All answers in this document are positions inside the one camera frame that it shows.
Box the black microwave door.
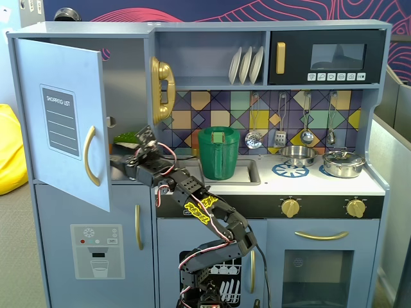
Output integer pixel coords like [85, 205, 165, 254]
[268, 29, 388, 86]

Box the grey sink basin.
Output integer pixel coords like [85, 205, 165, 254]
[173, 158, 261, 186]

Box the gold fridge door handle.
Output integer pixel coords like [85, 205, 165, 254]
[134, 204, 144, 251]

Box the blue fridge door with dispenser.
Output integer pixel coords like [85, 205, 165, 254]
[33, 183, 152, 308]

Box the gold oven door handle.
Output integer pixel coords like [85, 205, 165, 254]
[294, 230, 349, 241]

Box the steel ladle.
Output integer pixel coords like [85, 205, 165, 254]
[300, 92, 314, 145]

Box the black round helmet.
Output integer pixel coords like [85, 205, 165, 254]
[53, 8, 81, 22]

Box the steel slotted spatula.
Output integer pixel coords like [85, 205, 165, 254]
[274, 92, 288, 148]

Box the blue shopping list cabinet door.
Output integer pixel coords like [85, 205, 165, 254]
[13, 37, 112, 213]

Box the gold stove knob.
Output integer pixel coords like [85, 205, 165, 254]
[345, 198, 366, 219]
[281, 198, 302, 218]

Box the steel slotted spoon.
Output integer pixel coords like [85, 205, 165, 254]
[245, 92, 263, 150]

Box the gold curved cabinet door handle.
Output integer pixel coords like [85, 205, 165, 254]
[83, 124, 101, 187]

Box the gold microwave door handle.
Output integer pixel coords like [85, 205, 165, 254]
[275, 42, 286, 75]

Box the steel pot with lid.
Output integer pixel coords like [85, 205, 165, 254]
[322, 148, 366, 178]

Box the green toy vegetable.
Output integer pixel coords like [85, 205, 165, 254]
[112, 132, 139, 144]

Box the grey cubicle partition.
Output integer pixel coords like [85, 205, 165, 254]
[365, 65, 411, 308]

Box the gold dishwasher door handle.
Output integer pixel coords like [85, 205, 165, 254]
[249, 250, 257, 295]

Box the dishwasher door with rack sticker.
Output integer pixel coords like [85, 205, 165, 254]
[156, 218, 268, 308]

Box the black power cable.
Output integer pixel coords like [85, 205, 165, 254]
[255, 237, 274, 308]

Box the yellow bean bag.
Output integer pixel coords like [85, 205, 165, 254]
[0, 103, 29, 196]

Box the gold toy telephone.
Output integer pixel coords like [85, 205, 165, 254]
[150, 56, 177, 126]

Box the blue toy play kitchen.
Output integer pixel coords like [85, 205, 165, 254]
[6, 19, 393, 308]

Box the steel whisk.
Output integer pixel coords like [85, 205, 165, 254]
[326, 92, 338, 144]

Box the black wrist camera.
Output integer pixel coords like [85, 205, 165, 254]
[134, 124, 159, 151]

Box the green plastic pitcher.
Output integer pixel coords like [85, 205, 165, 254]
[197, 126, 241, 181]

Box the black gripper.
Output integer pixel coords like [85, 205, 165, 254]
[110, 141, 177, 187]

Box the grey wall box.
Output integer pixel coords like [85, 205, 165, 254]
[18, 0, 44, 28]

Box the steel saucepan without lid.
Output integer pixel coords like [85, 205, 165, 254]
[259, 146, 319, 167]

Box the white toy plate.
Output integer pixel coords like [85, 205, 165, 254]
[249, 46, 265, 85]
[239, 46, 254, 85]
[228, 46, 243, 85]

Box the blue oven door with window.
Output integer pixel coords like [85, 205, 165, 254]
[266, 218, 381, 308]

